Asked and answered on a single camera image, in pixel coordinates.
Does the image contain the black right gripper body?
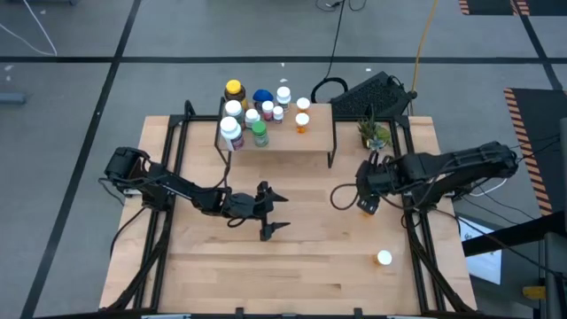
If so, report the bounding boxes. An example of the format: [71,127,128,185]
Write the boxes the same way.
[354,161,402,206]

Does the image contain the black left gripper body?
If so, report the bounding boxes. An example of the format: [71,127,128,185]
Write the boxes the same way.
[225,180,278,243]

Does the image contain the green caffeine bottle green cap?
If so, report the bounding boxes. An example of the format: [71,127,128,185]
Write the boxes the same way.
[251,120,270,148]

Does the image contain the large white bottle maroon label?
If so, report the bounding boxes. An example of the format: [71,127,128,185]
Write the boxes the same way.
[219,115,246,152]

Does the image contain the bottle with blue cap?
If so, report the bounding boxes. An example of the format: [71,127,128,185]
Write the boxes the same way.
[252,88,275,110]

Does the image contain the white bottle colourful label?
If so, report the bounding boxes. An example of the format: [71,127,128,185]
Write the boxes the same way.
[276,85,292,113]

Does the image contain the wooden shelf black metal legs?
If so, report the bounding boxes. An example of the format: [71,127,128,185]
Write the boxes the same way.
[214,97,339,170]

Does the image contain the potted succulent plant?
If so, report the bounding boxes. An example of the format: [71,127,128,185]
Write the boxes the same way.
[356,105,394,154]

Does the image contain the black keyboard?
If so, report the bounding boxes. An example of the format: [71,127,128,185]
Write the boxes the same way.
[330,70,418,119]

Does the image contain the brown bottle yellow cap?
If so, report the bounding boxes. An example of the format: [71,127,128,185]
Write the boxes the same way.
[223,78,249,111]

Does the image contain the white paper sheet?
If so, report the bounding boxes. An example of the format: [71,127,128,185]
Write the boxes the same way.
[458,215,504,286]

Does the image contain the black slanted beam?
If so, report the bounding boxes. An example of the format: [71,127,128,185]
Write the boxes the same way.
[462,211,567,259]

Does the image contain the black hazard striped floor mat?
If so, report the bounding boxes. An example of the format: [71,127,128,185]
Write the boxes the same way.
[458,0,567,18]
[503,87,567,218]

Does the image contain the grey floor block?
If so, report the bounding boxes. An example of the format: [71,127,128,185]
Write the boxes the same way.
[0,91,28,105]

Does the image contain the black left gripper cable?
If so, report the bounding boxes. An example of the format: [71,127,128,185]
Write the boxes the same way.
[212,150,250,230]

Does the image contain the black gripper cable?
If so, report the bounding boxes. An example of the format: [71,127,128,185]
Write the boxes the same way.
[212,150,250,230]
[330,181,369,212]

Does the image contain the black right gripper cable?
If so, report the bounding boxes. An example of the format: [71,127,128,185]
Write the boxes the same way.
[330,181,369,212]

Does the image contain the black coiled cable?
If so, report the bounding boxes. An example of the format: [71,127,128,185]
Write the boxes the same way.
[309,0,369,106]

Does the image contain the black aluminium table frame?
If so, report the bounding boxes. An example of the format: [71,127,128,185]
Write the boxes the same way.
[99,99,478,316]

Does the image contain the white looped cable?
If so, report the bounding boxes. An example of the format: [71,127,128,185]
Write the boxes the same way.
[476,176,509,198]

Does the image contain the yellow hanging cable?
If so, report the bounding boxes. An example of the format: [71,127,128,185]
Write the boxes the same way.
[409,0,440,117]

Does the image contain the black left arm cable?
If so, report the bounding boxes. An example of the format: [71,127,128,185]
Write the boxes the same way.
[109,206,150,261]

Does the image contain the grey metal post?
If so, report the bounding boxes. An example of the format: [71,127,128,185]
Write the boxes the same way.
[542,232,567,319]

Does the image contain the white floor cable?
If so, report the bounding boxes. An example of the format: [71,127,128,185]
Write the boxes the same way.
[0,0,59,58]

